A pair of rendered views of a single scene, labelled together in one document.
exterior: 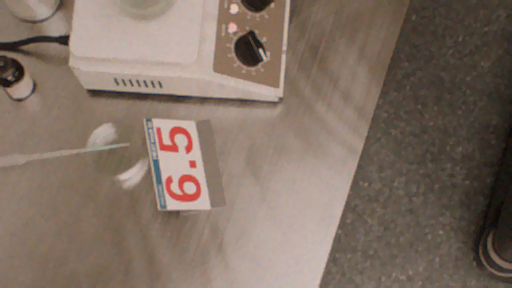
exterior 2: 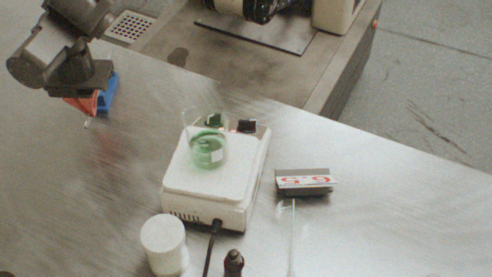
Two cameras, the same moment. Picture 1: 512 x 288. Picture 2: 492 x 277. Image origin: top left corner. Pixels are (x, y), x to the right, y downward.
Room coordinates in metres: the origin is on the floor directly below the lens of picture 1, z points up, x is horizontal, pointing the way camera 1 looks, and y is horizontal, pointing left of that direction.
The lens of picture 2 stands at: (0.34, 0.53, 1.41)
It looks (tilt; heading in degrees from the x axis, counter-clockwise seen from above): 49 degrees down; 272
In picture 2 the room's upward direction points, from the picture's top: 1 degrees counter-clockwise
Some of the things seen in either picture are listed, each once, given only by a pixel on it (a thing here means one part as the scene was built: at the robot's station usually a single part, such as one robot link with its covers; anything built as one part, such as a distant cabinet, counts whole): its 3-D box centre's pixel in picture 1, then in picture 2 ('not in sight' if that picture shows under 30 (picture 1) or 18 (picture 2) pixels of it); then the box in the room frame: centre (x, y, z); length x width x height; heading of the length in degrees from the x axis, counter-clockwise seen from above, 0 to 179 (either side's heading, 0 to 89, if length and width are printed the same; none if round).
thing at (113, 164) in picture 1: (115, 152); (292, 216); (0.28, 0.13, 0.76); 0.06 x 0.06 x 0.02
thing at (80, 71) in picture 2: not in sight; (74, 63); (0.62, -0.06, 0.89); 0.10 x 0.07 x 0.07; 179
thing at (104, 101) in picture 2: not in sight; (103, 86); (0.62, -0.14, 0.77); 0.10 x 0.03 x 0.04; 89
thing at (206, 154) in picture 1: (185, 163); (305, 177); (0.26, 0.07, 0.77); 0.09 x 0.06 x 0.04; 4
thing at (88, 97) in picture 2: not in sight; (80, 95); (0.63, -0.06, 0.82); 0.07 x 0.07 x 0.09; 89
